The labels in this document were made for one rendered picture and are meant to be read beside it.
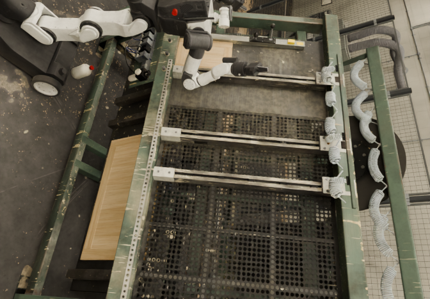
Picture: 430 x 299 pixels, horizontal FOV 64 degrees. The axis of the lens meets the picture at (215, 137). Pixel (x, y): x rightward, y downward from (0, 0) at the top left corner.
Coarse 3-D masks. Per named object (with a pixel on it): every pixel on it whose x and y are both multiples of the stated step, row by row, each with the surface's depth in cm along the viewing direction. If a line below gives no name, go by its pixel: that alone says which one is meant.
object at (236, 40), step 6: (180, 36) 261; (216, 36) 261; (222, 36) 261; (228, 36) 261; (234, 36) 261; (240, 36) 261; (246, 36) 261; (234, 42) 261; (240, 42) 261; (246, 42) 260; (252, 42) 260; (258, 42) 259; (276, 42) 259; (282, 42) 259; (288, 48) 262; (294, 48) 261; (300, 48) 260
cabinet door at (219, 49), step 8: (184, 48) 257; (216, 48) 258; (224, 48) 258; (176, 56) 253; (184, 56) 254; (208, 56) 254; (216, 56) 254; (224, 56) 254; (176, 64) 250; (200, 64) 251; (208, 64) 251; (216, 64) 251
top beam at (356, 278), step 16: (336, 16) 266; (336, 32) 258; (336, 48) 250; (336, 64) 243; (336, 96) 230; (336, 128) 218; (352, 160) 207; (336, 176) 207; (336, 208) 202; (352, 224) 189; (352, 240) 185; (352, 256) 181; (352, 272) 177; (352, 288) 173
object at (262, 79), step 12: (180, 72) 240; (204, 72) 240; (252, 84) 244; (264, 84) 243; (276, 84) 241; (288, 84) 240; (300, 84) 239; (312, 84) 238; (324, 84) 233; (336, 84) 233
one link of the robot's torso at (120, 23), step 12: (84, 12) 221; (96, 12) 218; (108, 12) 219; (120, 12) 218; (84, 24) 215; (96, 24) 215; (108, 24) 216; (120, 24) 213; (132, 24) 210; (144, 24) 208
